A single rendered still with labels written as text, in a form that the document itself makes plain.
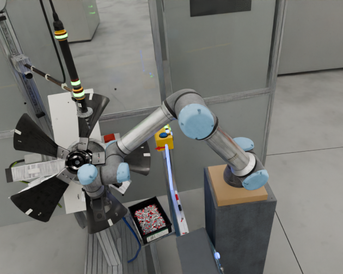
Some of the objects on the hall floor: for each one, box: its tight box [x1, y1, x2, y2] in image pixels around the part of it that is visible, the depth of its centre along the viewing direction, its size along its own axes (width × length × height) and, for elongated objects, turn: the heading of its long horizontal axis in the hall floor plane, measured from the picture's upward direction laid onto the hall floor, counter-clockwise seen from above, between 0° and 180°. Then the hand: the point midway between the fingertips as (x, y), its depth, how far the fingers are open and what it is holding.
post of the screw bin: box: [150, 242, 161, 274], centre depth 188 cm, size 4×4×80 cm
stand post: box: [96, 227, 121, 267], centre depth 199 cm, size 4×9×91 cm, turn 107°
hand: (105, 212), depth 139 cm, fingers closed
